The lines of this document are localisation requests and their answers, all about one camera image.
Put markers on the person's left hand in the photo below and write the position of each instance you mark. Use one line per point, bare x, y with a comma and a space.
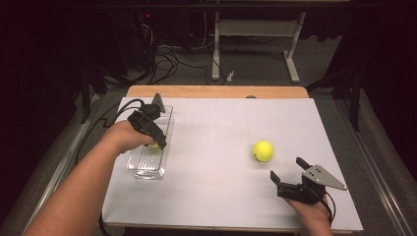
126, 136

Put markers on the black box with red light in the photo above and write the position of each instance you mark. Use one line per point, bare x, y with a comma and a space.
131, 39

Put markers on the clear plastic tray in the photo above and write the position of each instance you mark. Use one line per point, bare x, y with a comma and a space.
147, 164

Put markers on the black metal stand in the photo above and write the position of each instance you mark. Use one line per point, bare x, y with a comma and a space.
86, 98
355, 105

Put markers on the yellow tennis ball black mark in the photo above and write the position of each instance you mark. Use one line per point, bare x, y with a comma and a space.
154, 145

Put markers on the aluminium floor rail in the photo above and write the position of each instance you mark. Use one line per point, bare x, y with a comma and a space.
59, 173
373, 164

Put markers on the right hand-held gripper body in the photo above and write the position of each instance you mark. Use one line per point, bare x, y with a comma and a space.
303, 193

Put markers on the person's right hand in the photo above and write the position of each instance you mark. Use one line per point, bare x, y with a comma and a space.
313, 213

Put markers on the white metal desk frame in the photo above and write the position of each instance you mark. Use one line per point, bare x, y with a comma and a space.
255, 28

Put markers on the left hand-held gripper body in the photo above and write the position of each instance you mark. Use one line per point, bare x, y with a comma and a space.
142, 119

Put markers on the small white floor object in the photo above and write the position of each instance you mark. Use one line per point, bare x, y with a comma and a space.
231, 76

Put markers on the white board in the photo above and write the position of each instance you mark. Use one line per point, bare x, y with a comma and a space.
213, 147

